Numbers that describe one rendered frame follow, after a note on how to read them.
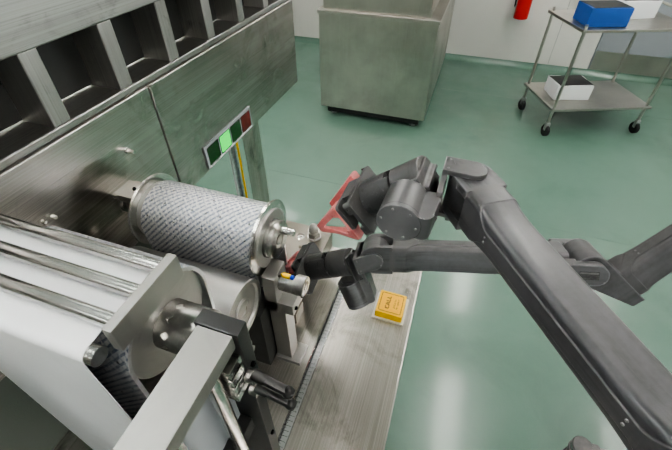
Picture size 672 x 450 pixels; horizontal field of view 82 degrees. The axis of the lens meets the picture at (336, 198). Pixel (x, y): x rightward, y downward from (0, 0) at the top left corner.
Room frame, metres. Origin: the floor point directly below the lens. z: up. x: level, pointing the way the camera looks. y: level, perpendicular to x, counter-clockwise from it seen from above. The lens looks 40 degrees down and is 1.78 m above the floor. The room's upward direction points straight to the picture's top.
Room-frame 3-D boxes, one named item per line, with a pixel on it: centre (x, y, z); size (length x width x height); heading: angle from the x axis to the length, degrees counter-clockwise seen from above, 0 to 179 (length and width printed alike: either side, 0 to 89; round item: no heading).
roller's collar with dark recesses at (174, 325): (0.27, 0.19, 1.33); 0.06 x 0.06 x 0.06; 71
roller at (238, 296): (0.44, 0.28, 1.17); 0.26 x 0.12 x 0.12; 71
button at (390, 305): (0.59, -0.14, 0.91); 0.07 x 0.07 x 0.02; 71
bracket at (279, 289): (0.47, 0.10, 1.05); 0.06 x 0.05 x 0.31; 71
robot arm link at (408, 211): (0.39, -0.13, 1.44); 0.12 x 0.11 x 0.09; 69
